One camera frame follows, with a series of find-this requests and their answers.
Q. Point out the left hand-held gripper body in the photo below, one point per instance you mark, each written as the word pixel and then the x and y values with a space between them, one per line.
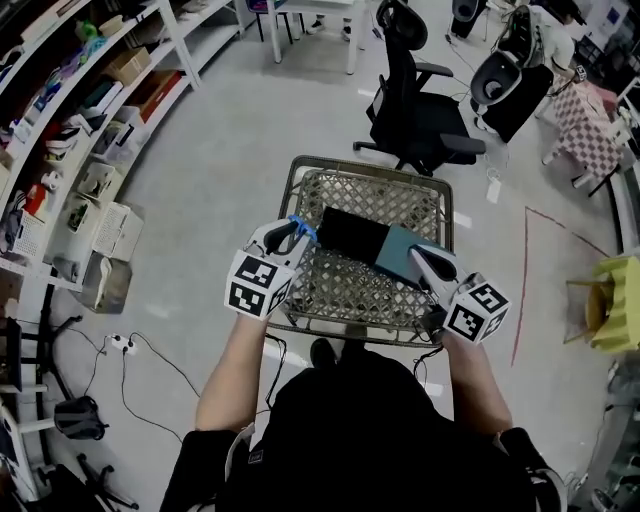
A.
pixel 255 287

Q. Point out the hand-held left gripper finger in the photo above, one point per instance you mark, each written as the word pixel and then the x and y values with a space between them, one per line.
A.
pixel 300 250
pixel 260 235

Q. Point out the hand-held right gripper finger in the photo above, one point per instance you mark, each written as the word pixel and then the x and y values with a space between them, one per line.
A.
pixel 461 272
pixel 426 275

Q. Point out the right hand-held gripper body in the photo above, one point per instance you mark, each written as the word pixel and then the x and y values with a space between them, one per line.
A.
pixel 475 312

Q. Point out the black case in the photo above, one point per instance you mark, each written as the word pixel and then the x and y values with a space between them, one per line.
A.
pixel 350 235

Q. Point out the person's left forearm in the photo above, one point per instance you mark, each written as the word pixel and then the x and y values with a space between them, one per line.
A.
pixel 230 380

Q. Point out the person's right forearm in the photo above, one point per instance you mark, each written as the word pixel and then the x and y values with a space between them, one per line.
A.
pixel 477 390

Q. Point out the red flat box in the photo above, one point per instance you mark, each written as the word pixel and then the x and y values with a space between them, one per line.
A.
pixel 157 95

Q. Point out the cardboard box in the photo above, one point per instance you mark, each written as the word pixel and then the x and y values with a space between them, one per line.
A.
pixel 127 65

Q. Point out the red floor tape line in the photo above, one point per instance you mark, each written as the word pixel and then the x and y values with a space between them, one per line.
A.
pixel 520 280

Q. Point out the rattan glass-top table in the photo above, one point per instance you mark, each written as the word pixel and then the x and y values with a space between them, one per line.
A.
pixel 365 195

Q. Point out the white flat adapter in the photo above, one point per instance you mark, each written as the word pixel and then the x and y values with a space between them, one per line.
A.
pixel 494 192

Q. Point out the person's left black shoe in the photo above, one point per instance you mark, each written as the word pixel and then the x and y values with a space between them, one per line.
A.
pixel 322 354

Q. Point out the large white perforated basket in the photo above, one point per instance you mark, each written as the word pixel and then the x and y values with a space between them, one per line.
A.
pixel 117 232

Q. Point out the yellow plastic stool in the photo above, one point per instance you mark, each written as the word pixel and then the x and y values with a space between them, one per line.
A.
pixel 620 305

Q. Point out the white power strip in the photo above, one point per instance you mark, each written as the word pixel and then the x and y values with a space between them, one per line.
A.
pixel 121 345

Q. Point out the clear plastic bin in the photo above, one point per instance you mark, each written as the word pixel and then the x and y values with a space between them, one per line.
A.
pixel 105 285

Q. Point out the black office chair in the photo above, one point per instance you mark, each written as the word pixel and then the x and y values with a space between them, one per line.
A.
pixel 410 115

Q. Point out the person's black clothing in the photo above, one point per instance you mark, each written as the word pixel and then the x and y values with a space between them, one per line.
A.
pixel 360 440

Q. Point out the pink checkered table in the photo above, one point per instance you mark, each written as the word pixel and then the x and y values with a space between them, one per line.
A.
pixel 582 135

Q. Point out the white shelf unit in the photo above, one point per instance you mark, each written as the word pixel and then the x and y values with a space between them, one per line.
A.
pixel 60 160

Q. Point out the grey black backpack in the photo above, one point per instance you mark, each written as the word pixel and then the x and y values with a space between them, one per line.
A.
pixel 80 417

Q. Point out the small white perforated basket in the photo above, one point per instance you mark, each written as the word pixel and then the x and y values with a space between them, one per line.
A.
pixel 30 235

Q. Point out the white table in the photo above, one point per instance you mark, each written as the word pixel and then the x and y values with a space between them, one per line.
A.
pixel 320 7

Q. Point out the black swivel chair base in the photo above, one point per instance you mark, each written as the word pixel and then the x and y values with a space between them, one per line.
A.
pixel 95 482

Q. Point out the green plastic toy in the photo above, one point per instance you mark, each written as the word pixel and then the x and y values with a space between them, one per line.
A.
pixel 86 31

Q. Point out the small black camera module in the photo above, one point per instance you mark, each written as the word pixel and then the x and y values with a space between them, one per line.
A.
pixel 435 322

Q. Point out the black desk frame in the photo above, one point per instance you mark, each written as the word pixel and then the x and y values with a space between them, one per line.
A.
pixel 47 340

